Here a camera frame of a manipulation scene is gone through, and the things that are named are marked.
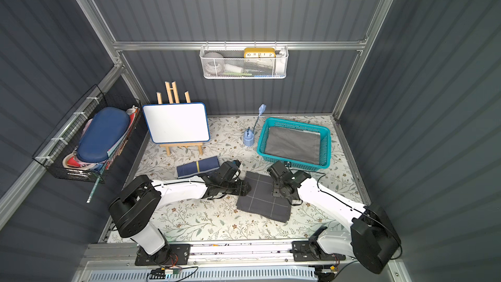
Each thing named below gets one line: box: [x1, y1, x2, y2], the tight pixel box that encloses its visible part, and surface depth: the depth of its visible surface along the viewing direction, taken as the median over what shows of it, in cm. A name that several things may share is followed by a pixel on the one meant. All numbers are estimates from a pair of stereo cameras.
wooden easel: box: [156, 80, 204, 157], surface depth 91 cm
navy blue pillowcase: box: [176, 155, 220, 179], surface depth 98 cm
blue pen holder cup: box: [243, 103, 267, 147], surface depth 103 cm
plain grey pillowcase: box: [264, 126, 321, 166], surface depth 101 cm
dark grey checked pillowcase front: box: [236, 171, 293, 223], surface depth 86 cm
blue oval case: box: [76, 106, 130, 164], surface depth 68 cm
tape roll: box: [203, 51, 226, 75], surface depth 90 cm
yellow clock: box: [243, 47, 276, 59], surface depth 89 cm
